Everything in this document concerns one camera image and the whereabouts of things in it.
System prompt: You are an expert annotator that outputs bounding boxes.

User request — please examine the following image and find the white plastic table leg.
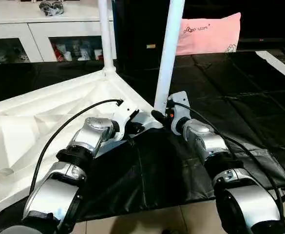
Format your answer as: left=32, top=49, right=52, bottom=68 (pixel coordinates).
left=153, top=0, right=186, bottom=115
left=97, top=0, right=117, bottom=76

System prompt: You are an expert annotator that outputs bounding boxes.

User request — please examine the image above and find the white plastic table top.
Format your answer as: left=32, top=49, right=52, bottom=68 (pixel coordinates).
left=0, top=66, right=163, bottom=227

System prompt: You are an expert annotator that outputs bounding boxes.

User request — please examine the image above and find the black work mat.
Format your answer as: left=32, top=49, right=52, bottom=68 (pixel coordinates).
left=0, top=49, right=285, bottom=232

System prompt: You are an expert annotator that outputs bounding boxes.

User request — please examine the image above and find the black furniture with yellow label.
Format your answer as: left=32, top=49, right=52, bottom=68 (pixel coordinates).
left=112, top=0, right=285, bottom=57

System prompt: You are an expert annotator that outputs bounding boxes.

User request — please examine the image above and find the pink pillow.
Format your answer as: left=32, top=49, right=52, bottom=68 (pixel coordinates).
left=175, top=12, right=242, bottom=56

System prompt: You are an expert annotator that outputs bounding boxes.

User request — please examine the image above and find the dark low tv bench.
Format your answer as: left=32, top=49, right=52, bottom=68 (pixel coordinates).
left=240, top=37, right=285, bottom=51

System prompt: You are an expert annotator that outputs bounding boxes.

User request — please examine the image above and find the white cabinet with glass doors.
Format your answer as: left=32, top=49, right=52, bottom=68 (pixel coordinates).
left=0, top=0, right=117, bottom=65

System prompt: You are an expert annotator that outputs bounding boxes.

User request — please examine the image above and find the dark ornament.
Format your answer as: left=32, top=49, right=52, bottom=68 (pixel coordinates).
left=39, top=0, right=65, bottom=16

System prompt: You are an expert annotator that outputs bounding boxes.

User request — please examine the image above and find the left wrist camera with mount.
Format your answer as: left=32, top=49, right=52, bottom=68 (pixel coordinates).
left=108, top=103, right=141, bottom=142

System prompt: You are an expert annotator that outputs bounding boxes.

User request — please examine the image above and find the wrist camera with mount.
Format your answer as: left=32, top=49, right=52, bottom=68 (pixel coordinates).
left=108, top=103, right=141, bottom=142
left=167, top=91, right=192, bottom=135

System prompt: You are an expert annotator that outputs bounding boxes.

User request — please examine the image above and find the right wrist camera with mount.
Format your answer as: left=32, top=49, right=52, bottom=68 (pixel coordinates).
left=167, top=91, right=192, bottom=135

